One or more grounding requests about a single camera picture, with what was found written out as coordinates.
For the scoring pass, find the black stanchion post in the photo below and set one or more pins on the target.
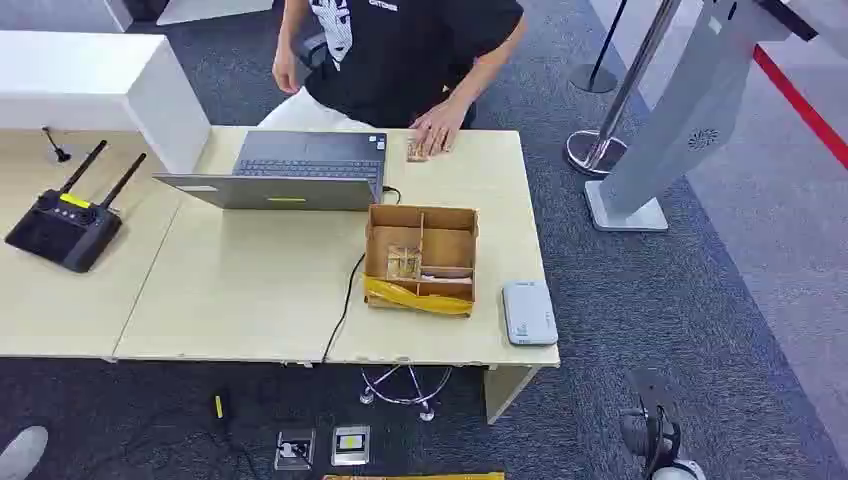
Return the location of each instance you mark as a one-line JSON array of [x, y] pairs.
[[594, 78]]

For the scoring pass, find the white table base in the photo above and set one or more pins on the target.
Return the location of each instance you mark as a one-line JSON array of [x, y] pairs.
[[212, 8]]

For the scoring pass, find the black remote controller with antennas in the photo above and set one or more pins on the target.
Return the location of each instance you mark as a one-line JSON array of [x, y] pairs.
[[63, 232]]

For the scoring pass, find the grey laptop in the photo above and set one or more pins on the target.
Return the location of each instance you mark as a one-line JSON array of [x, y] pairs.
[[291, 192]]

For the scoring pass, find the person's right hand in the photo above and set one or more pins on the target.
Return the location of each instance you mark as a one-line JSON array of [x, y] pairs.
[[286, 69]]

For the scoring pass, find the white kiosk stand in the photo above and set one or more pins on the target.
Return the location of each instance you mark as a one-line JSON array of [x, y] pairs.
[[682, 112]]

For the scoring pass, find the person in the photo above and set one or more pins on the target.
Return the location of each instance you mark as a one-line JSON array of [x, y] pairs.
[[397, 60]]

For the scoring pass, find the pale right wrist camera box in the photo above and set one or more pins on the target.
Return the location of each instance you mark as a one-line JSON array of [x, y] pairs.
[[682, 472]]

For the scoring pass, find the white cabinet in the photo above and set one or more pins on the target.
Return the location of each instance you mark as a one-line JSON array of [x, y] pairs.
[[79, 79]]

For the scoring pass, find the person's left hand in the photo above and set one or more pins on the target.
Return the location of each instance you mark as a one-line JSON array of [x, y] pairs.
[[437, 126]]

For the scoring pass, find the wooden box with compartments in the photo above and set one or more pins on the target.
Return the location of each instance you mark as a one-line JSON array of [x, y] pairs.
[[447, 248]]

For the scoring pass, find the printed card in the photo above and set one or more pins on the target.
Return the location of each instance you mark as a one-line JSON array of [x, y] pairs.
[[403, 263]]

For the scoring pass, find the pale card stack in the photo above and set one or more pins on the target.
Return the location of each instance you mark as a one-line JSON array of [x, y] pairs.
[[450, 279]]

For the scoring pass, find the red floor tape line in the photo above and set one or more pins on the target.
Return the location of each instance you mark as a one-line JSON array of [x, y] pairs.
[[802, 106]]

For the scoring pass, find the chrome stanchion post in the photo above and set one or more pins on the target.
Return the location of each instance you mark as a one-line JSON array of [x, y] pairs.
[[593, 152]]

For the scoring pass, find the pale grey rounded object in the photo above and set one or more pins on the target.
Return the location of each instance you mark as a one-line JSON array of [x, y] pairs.
[[20, 454]]

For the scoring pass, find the stack of printed cards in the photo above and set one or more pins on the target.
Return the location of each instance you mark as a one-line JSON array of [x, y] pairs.
[[415, 155]]

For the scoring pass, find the desk leg panel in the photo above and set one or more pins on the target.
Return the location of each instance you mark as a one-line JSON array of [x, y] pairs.
[[505, 391]]

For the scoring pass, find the small black desk microphone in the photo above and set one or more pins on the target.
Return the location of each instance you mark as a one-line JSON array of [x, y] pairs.
[[60, 155]]

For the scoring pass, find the white flat device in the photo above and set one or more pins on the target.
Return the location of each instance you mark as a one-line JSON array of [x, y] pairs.
[[528, 312]]

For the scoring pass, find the steel floor socket box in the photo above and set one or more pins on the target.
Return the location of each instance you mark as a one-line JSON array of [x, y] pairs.
[[350, 445], [295, 450]]

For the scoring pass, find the grey office chair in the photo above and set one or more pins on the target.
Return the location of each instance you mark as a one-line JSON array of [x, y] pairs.
[[312, 50]]

